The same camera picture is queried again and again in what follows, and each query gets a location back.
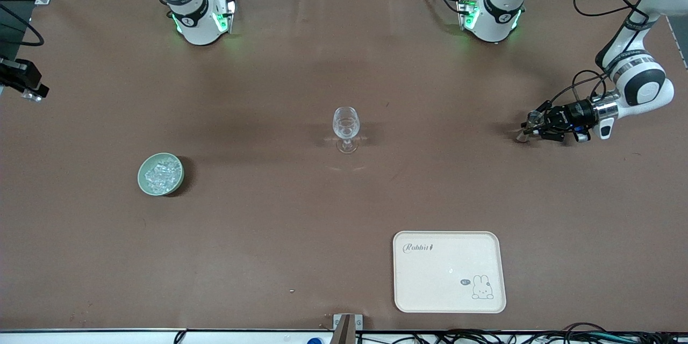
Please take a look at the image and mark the steel double jigger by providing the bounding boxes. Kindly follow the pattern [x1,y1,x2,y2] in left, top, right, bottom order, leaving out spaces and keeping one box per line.
[515,110,544,144]

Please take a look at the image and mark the clear ice cubes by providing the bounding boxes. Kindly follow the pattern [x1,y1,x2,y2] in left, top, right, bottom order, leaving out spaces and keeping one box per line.
[144,156,181,192]

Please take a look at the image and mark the clear wine glass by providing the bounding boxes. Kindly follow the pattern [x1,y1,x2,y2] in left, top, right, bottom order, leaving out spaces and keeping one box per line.
[332,106,360,154]

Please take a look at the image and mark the green ceramic bowl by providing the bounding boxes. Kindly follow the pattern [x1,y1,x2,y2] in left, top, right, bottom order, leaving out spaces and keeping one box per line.
[137,153,185,196]

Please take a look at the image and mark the cream rabbit print tray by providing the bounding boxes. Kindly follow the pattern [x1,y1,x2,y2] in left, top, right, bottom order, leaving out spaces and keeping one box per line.
[393,231,507,314]

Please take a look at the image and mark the brown table cover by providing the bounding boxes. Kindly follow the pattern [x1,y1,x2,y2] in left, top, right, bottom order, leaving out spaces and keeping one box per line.
[0,0,688,332]

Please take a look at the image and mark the tangled black floor cables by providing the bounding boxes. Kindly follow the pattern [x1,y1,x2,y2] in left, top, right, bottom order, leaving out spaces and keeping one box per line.
[356,322,688,344]

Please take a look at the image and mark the grey metal bracket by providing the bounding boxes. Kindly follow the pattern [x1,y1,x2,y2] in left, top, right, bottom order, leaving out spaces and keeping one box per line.
[333,313,364,333]

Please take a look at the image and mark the brown camera post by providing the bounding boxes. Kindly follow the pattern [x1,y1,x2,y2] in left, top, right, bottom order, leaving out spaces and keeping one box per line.
[330,314,356,344]

